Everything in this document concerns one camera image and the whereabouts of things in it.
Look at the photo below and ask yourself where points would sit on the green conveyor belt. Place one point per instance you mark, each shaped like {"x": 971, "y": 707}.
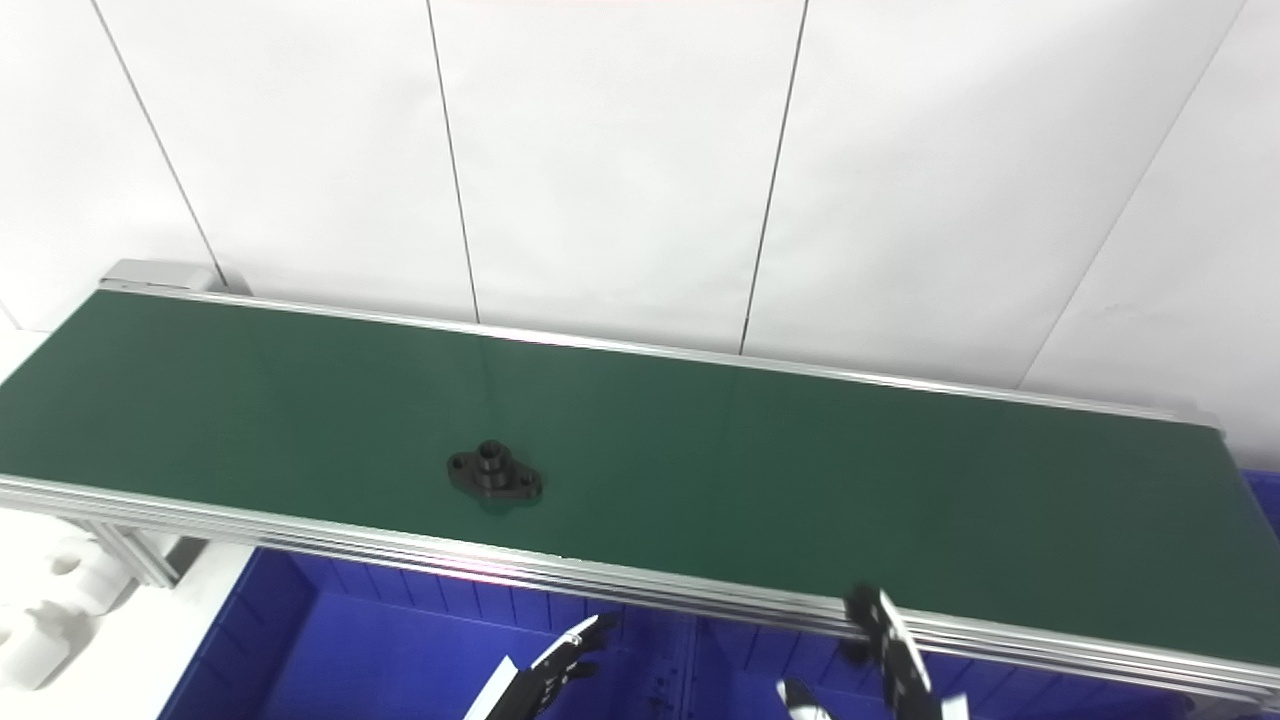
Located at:
{"x": 400, "y": 548}
{"x": 800, "y": 480}

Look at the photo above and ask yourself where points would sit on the black flange part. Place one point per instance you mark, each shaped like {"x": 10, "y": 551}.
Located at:
{"x": 495, "y": 475}

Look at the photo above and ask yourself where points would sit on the grey conveyor motor box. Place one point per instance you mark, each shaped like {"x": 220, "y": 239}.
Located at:
{"x": 155, "y": 275}

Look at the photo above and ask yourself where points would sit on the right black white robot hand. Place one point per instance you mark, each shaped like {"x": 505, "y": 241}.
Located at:
{"x": 895, "y": 660}

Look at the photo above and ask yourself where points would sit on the blue plastic bin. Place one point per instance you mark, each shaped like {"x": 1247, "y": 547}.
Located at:
{"x": 1265, "y": 500}
{"x": 740, "y": 670}
{"x": 380, "y": 660}

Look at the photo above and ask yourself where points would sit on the aluminium conveyor support leg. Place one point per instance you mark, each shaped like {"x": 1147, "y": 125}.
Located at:
{"x": 135, "y": 560}

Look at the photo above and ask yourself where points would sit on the white foam packaging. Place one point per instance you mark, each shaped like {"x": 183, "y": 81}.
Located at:
{"x": 45, "y": 610}

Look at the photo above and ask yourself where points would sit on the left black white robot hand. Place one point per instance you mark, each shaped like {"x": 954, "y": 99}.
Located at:
{"x": 540, "y": 680}

